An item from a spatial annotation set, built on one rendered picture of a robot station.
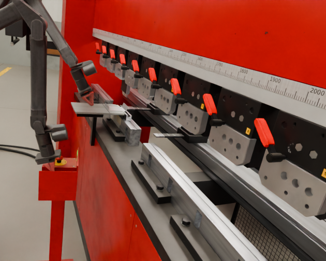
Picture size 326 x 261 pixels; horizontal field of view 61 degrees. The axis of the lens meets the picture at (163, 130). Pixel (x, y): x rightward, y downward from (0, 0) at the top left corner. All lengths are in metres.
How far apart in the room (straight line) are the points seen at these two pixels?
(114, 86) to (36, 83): 1.37
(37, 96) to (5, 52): 7.56
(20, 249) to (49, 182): 0.89
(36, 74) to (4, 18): 0.21
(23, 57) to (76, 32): 6.36
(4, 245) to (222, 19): 1.89
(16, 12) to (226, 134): 0.82
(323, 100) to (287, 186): 0.18
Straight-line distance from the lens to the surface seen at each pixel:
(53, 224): 1.55
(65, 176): 1.31
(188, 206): 0.94
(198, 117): 0.83
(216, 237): 0.83
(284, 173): 0.62
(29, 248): 2.14
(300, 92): 0.59
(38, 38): 1.13
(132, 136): 1.43
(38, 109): 1.21
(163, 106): 1.04
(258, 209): 1.06
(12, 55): 8.72
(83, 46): 2.38
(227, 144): 0.72
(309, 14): 0.61
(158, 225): 0.93
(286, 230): 1.00
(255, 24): 0.70
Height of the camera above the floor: 1.44
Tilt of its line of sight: 19 degrees down
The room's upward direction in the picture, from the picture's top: 10 degrees clockwise
